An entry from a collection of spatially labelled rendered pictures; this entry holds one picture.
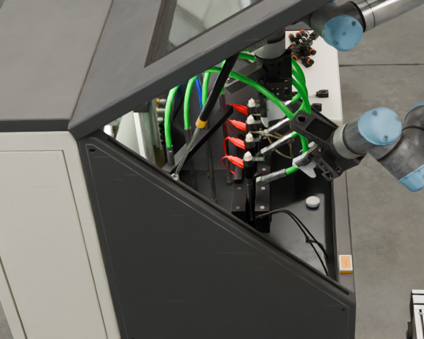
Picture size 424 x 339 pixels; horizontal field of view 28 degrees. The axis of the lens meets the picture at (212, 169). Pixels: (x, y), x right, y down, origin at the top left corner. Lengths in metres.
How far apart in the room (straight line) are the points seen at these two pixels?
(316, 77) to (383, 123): 1.04
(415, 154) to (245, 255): 0.45
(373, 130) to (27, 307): 0.96
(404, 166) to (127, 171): 0.57
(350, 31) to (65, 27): 0.67
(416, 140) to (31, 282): 0.95
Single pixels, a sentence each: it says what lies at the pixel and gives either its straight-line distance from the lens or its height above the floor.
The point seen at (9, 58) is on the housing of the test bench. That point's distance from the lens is 1.94.
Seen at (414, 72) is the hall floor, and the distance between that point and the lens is 4.57.
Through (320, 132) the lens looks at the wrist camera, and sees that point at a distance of 1.83.
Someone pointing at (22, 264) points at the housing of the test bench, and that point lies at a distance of 2.01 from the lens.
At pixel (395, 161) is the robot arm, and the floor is 1.38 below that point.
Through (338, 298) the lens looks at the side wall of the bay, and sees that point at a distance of 1.99.
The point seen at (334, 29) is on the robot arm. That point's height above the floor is 1.55.
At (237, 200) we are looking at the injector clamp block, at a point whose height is 0.98.
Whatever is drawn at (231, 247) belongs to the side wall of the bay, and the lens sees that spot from 1.87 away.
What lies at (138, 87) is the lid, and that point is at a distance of 1.61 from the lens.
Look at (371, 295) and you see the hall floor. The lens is 3.32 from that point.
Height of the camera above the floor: 2.44
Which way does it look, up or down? 39 degrees down
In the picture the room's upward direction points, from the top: 6 degrees counter-clockwise
